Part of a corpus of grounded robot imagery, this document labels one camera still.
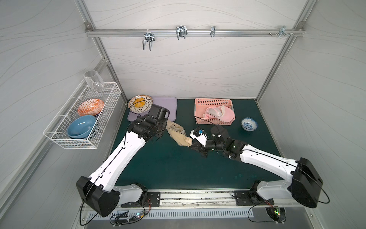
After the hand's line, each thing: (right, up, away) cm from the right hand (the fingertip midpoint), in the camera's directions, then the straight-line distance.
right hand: (190, 145), depth 75 cm
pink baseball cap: (+25, +18, +30) cm, 43 cm away
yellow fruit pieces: (-40, +26, +40) cm, 62 cm away
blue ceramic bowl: (-49, +12, -13) cm, 52 cm away
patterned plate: (-34, +27, +44) cm, 62 cm away
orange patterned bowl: (-50, +21, -4) cm, 54 cm away
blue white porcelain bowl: (+45, +9, +29) cm, 54 cm away
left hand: (-12, +13, 0) cm, 18 cm away
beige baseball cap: (-6, +7, -2) cm, 9 cm away
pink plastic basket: (+9, +24, +40) cm, 48 cm away
